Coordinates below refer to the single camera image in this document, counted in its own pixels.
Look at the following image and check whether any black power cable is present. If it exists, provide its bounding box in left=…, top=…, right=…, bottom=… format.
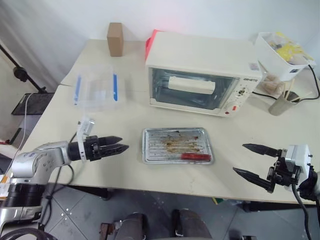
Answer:
left=251, top=64, right=320, bottom=102

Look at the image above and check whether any silver metal baking tray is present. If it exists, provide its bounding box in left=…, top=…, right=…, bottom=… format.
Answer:
left=141, top=127, right=216, bottom=166

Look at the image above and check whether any clear bag of brown food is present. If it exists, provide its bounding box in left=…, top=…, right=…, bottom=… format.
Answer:
left=257, top=71, right=286, bottom=99

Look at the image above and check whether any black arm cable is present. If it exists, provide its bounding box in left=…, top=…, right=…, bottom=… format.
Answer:
left=291, top=183, right=315, bottom=240
left=37, top=129, right=81, bottom=232

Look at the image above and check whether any cream toaster oven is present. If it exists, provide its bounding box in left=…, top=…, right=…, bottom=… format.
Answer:
left=145, top=31, right=264, bottom=118

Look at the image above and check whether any brown cardboard box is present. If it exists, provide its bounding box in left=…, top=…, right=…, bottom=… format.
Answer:
left=106, top=22, right=125, bottom=58

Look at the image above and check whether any dark rounded shape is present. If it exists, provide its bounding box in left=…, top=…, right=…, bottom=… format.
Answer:
left=171, top=208, right=213, bottom=240
left=99, top=211, right=147, bottom=240

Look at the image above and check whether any red pink flat object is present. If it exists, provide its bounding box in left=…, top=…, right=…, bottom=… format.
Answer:
left=144, top=28, right=162, bottom=62

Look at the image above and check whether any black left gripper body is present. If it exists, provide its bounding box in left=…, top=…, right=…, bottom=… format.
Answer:
left=83, top=135, right=104, bottom=162

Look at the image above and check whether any dark ribbed hose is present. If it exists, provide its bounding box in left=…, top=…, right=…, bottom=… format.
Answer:
left=0, top=226, right=52, bottom=240

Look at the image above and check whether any red sausage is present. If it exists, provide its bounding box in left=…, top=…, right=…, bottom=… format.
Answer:
left=180, top=153, right=212, bottom=162

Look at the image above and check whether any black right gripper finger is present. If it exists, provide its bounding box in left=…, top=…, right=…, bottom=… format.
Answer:
left=232, top=167, right=273, bottom=193
left=242, top=143, right=279, bottom=158

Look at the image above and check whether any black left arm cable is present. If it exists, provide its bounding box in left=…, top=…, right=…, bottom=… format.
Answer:
left=37, top=129, right=81, bottom=232

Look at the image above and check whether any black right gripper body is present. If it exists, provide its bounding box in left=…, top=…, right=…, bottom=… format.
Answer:
left=265, top=148, right=301, bottom=194

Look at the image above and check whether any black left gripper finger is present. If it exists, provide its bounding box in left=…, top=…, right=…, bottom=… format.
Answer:
left=98, top=135, right=123, bottom=147
left=101, top=144, right=130, bottom=159

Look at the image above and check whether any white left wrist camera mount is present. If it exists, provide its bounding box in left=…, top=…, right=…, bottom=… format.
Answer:
left=75, top=115, right=96, bottom=161

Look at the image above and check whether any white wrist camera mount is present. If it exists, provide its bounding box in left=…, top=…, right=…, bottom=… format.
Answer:
left=284, top=143, right=314, bottom=176
left=75, top=115, right=96, bottom=161

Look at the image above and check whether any black stand pole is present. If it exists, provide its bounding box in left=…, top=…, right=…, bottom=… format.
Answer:
left=0, top=43, right=48, bottom=94

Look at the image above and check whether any white cable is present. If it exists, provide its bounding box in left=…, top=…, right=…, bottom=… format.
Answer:
left=4, top=93, right=34, bottom=176

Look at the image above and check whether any grey cup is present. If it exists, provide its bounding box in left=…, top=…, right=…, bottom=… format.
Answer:
left=268, top=90, right=300, bottom=117

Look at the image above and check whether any white bin with yellow items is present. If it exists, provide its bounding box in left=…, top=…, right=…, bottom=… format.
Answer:
left=253, top=31, right=316, bottom=82

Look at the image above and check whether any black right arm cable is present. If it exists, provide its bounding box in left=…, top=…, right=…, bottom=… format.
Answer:
left=291, top=183, right=315, bottom=240

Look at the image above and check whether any clear box with blue clips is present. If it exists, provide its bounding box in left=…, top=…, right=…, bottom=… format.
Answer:
left=71, top=63, right=126, bottom=114

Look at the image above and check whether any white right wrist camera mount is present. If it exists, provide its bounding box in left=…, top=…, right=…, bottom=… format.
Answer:
left=284, top=143, right=314, bottom=176

